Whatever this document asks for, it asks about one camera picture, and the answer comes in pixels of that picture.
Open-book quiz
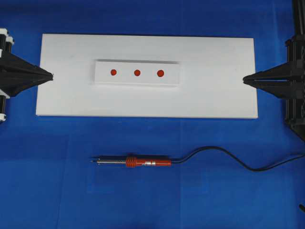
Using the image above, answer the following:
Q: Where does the blue table cloth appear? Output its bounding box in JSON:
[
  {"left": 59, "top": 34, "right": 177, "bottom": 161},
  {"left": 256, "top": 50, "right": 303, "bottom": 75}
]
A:
[{"left": 0, "top": 0, "right": 305, "bottom": 229}]

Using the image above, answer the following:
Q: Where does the orange handled soldering iron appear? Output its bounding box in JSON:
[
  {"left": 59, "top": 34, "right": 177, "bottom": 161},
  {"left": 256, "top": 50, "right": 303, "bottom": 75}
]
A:
[{"left": 91, "top": 156, "right": 172, "bottom": 168}]

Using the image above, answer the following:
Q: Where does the black aluminium frame post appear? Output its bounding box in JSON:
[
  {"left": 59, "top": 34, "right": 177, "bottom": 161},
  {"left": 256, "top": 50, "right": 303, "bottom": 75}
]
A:
[{"left": 292, "top": 0, "right": 305, "bottom": 35}]

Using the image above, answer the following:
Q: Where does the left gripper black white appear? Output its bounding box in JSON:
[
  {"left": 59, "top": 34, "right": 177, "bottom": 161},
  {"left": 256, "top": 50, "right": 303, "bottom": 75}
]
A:
[{"left": 0, "top": 28, "right": 53, "bottom": 123}]

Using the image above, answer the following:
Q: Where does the small white raised plate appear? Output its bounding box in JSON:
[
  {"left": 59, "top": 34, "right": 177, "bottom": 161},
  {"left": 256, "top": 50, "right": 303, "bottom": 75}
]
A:
[{"left": 94, "top": 59, "right": 181, "bottom": 87}]

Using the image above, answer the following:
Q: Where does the black soldering iron cable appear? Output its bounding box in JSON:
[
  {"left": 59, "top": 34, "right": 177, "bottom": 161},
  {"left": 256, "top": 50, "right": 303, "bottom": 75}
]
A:
[{"left": 171, "top": 146, "right": 305, "bottom": 172}]

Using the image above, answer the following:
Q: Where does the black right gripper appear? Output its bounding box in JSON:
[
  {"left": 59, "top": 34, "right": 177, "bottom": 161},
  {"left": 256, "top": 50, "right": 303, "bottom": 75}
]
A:
[{"left": 243, "top": 35, "right": 305, "bottom": 129}]

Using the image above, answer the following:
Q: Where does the large white base board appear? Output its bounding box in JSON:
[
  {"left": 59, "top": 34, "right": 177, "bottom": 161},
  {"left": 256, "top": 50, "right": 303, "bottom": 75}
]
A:
[{"left": 36, "top": 34, "right": 258, "bottom": 119}]

